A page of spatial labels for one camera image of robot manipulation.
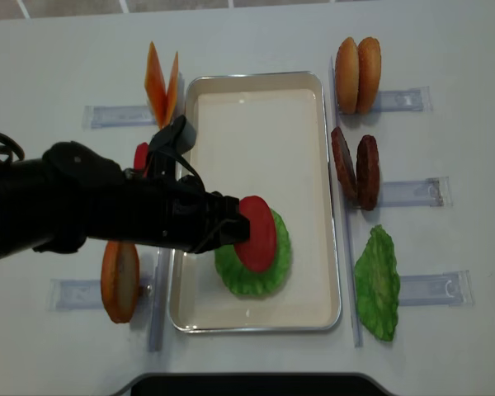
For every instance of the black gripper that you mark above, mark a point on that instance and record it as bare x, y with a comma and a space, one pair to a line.
169, 207

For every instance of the bun half near left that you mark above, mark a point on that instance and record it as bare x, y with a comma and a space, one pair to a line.
120, 280

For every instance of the brown meat patty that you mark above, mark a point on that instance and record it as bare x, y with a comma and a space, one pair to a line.
368, 173
344, 165

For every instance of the clear holder for patties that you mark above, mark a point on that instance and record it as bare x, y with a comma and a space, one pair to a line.
432, 192

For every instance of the green lettuce leaf on bun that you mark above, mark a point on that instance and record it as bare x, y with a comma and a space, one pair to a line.
245, 283

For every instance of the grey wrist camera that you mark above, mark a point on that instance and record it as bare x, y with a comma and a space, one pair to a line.
180, 135

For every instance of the clear holder for lettuce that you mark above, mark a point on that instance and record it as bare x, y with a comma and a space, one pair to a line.
450, 288

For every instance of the orange cheese slice right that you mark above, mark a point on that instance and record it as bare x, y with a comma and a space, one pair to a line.
172, 92

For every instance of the white rectangular metal tray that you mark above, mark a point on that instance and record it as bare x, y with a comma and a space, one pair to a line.
263, 139

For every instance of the orange cheese slice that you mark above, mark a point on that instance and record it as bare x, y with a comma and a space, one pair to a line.
172, 92
155, 86

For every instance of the clear holder for right buns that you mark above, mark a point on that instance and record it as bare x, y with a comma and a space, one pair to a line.
413, 99

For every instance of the orange cheese slice left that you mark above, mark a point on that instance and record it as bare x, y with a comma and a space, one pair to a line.
155, 86

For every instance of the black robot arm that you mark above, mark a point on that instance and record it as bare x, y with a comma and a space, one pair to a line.
57, 202

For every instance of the brown meat patty right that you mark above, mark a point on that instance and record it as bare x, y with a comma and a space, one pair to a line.
368, 173

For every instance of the red tomato slice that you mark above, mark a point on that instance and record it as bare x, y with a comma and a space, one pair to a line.
140, 156
257, 253

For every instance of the clear holder for cheese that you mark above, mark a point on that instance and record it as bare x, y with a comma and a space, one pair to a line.
100, 117

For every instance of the clear holder for left bun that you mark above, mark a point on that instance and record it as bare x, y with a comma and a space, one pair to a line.
68, 295

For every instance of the bun half far right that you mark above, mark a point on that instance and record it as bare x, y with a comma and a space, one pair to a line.
369, 54

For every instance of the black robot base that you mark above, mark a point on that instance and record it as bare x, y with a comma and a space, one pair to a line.
253, 384

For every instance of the bun half far left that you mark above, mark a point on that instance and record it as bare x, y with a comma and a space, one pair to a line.
347, 76

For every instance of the brown meat patty left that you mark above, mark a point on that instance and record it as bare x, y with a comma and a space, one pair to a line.
344, 165

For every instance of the bun half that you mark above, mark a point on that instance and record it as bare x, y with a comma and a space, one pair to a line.
347, 76
369, 54
120, 280

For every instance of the green lettuce leaf in holder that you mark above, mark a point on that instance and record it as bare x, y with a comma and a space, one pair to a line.
377, 285

